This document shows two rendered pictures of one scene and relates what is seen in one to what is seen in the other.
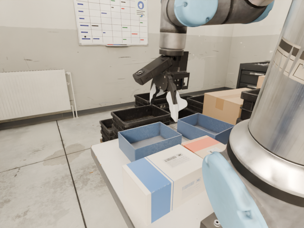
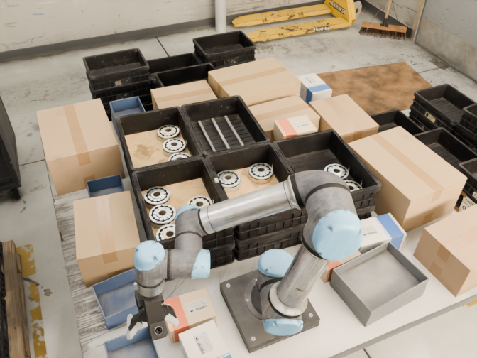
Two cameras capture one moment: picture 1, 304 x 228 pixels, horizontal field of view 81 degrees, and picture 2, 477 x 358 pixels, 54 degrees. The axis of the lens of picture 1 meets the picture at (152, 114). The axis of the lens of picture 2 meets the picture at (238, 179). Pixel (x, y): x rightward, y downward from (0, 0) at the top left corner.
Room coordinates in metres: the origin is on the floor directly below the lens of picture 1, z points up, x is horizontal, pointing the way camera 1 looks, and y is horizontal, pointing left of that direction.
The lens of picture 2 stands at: (0.22, 0.66, 2.14)
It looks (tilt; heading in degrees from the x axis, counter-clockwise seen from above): 42 degrees down; 277
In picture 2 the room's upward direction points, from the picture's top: 1 degrees clockwise
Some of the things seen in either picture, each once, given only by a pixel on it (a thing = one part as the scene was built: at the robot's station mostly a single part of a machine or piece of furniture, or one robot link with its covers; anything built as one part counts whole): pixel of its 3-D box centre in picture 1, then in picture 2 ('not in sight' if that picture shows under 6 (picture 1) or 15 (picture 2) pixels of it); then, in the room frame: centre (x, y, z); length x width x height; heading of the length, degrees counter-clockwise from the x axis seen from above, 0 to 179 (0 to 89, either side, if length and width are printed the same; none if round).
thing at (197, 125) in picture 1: (204, 129); (127, 295); (0.72, -0.24, 0.74); 0.20 x 0.15 x 0.07; 38
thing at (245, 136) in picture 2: not in sight; (223, 133); (0.52, -1.05, 0.87); 0.40 x 0.30 x 0.11; 118
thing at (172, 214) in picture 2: not in sight; (162, 214); (0.66, -0.53, 0.86); 0.10 x 0.10 x 0.01
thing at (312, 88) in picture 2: not in sight; (312, 89); (0.11, -1.70, 0.75); 0.20 x 0.12 x 0.09; 121
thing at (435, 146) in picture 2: not in sight; (437, 173); (-0.69, -1.60, 0.31); 0.40 x 0.30 x 0.34; 121
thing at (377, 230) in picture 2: not in sight; (373, 236); (-0.16, -0.64, 0.75); 0.20 x 0.12 x 0.09; 27
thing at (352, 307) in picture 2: not in sight; (377, 285); (-0.16, -0.41, 0.73); 0.27 x 0.20 x 0.05; 37
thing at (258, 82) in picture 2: not in sight; (253, 92); (0.43, -1.54, 0.80); 0.40 x 0.30 x 0.20; 35
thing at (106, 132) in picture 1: (123, 131); not in sight; (1.67, 0.30, 0.26); 0.40 x 0.30 x 0.23; 121
